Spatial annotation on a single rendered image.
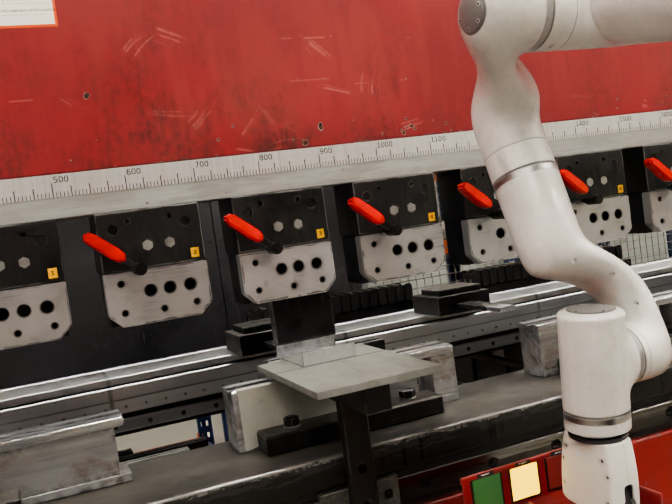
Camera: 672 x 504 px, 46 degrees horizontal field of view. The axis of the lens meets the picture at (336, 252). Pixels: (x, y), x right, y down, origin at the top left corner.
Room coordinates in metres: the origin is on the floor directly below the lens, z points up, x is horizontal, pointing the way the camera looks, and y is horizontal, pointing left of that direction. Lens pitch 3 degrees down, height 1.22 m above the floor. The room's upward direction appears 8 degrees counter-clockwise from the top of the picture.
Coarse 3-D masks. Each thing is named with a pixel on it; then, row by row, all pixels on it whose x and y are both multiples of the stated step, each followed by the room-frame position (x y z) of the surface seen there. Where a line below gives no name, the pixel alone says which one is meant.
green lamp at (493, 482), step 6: (498, 474) 1.07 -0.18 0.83; (474, 480) 1.06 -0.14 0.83; (480, 480) 1.06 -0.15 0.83; (486, 480) 1.07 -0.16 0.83; (492, 480) 1.07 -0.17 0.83; (498, 480) 1.07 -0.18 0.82; (474, 486) 1.06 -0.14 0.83; (480, 486) 1.06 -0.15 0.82; (486, 486) 1.07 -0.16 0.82; (492, 486) 1.07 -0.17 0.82; (498, 486) 1.07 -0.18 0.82; (474, 492) 1.06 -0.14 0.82; (480, 492) 1.06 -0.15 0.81; (486, 492) 1.07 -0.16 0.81; (492, 492) 1.07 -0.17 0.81; (498, 492) 1.07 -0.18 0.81; (474, 498) 1.06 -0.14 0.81; (480, 498) 1.06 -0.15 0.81; (486, 498) 1.07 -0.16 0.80; (492, 498) 1.07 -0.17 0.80; (498, 498) 1.07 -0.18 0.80
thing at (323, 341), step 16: (272, 304) 1.24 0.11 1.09; (288, 304) 1.25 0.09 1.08; (304, 304) 1.26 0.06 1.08; (320, 304) 1.27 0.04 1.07; (272, 320) 1.25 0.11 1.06; (288, 320) 1.25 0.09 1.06; (304, 320) 1.26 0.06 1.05; (320, 320) 1.27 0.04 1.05; (288, 336) 1.25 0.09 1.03; (304, 336) 1.26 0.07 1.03; (320, 336) 1.27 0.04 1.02; (288, 352) 1.26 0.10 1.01
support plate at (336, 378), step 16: (368, 352) 1.20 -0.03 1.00; (384, 352) 1.19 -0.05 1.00; (272, 368) 1.18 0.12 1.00; (288, 368) 1.16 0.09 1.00; (304, 368) 1.15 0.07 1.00; (320, 368) 1.13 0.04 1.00; (336, 368) 1.11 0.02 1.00; (352, 368) 1.10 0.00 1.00; (368, 368) 1.08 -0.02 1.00; (384, 368) 1.07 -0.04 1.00; (400, 368) 1.06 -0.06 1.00; (416, 368) 1.04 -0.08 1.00; (432, 368) 1.04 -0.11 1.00; (288, 384) 1.08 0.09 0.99; (304, 384) 1.04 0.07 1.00; (320, 384) 1.02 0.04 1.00; (336, 384) 1.01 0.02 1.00; (352, 384) 1.00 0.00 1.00; (368, 384) 1.01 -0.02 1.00; (384, 384) 1.01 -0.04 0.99
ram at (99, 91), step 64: (64, 0) 1.13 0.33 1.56; (128, 0) 1.16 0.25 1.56; (192, 0) 1.19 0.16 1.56; (256, 0) 1.23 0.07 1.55; (320, 0) 1.27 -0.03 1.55; (384, 0) 1.31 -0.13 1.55; (448, 0) 1.35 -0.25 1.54; (0, 64) 1.09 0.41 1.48; (64, 64) 1.12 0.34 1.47; (128, 64) 1.15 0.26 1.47; (192, 64) 1.19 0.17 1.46; (256, 64) 1.22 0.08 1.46; (320, 64) 1.26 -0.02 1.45; (384, 64) 1.30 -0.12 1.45; (448, 64) 1.35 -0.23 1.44; (576, 64) 1.45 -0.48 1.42; (640, 64) 1.50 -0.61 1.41; (0, 128) 1.09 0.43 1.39; (64, 128) 1.12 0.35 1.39; (128, 128) 1.15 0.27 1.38; (192, 128) 1.18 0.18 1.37; (256, 128) 1.22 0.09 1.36; (320, 128) 1.26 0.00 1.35; (384, 128) 1.30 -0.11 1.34; (448, 128) 1.34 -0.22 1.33; (128, 192) 1.14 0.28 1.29; (192, 192) 1.18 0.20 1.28; (256, 192) 1.21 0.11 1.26
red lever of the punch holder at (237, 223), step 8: (224, 216) 1.17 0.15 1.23; (232, 216) 1.16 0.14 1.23; (232, 224) 1.16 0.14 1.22; (240, 224) 1.16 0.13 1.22; (248, 224) 1.17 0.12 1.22; (240, 232) 1.16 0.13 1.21; (248, 232) 1.16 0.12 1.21; (256, 232) 1.17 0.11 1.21; (256, 240) 1.17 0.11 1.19; (264, 240) 1.18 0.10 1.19; (272, 248) 1.17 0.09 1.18; (280, 248) 1.18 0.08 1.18
